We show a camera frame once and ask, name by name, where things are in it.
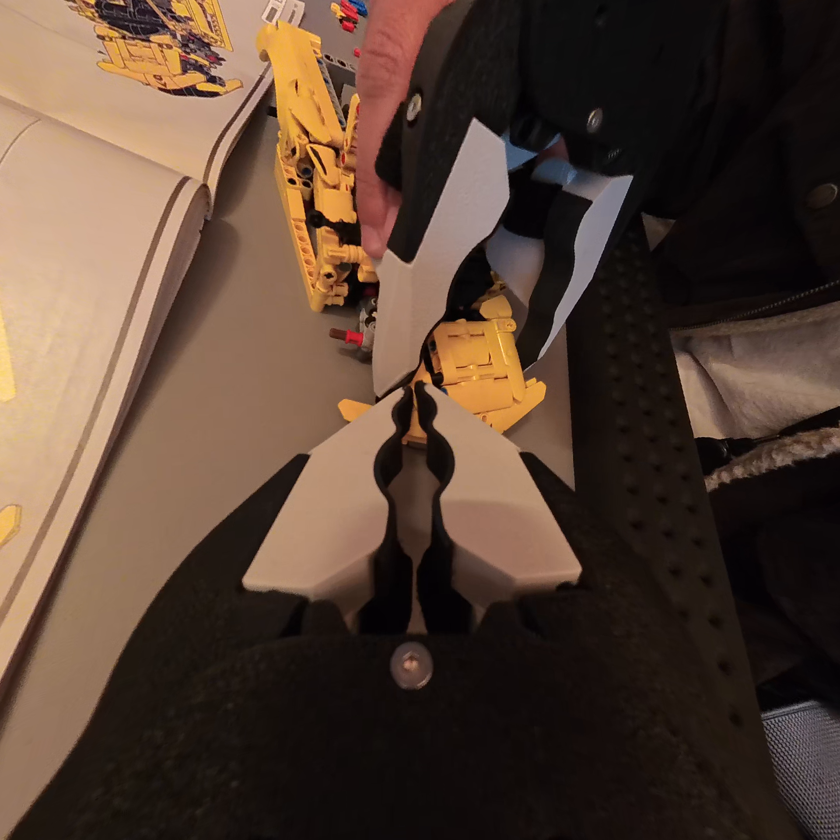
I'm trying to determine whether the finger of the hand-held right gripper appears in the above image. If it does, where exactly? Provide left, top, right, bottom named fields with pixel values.
left=371, top=118, right=512, bottom=399
left=488, top=172, right=635, bottom=365

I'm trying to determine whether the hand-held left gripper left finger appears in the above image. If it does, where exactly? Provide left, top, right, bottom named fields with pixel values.
left=241, top=387, right=413, bottom=635

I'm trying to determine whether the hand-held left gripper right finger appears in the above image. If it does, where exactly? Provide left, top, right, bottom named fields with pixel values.
left=416, top=382, right=582, bottom=635

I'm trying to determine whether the yellow toy brick car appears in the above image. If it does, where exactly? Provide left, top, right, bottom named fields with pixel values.
left=256, top=20, right=547, bottom=448

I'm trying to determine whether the black strap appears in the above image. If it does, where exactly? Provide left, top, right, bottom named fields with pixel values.
left=696, top=407, right=840, bottom=475

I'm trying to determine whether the grey mesh seat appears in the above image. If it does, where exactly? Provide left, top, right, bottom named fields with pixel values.
left=760, top=699, right=840, bottom=840

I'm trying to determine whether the toy car instruction booklet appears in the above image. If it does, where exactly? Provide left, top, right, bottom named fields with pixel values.
left=0, top=0, right=304, bottom=711

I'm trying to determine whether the white shirt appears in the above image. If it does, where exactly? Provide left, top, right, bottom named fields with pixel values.
left=672, top=320, right=840, bottom=442

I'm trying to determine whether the person's right hand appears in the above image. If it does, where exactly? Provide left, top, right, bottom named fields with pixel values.
left=354, top=0, right=460, bottom=259

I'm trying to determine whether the perforated panel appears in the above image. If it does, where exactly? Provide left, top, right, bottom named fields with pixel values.
left=566, top=217, right=777, bottom=795

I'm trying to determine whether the grey desk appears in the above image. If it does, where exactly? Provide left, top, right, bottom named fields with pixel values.
left=0, top=0, right=578, bottom=834

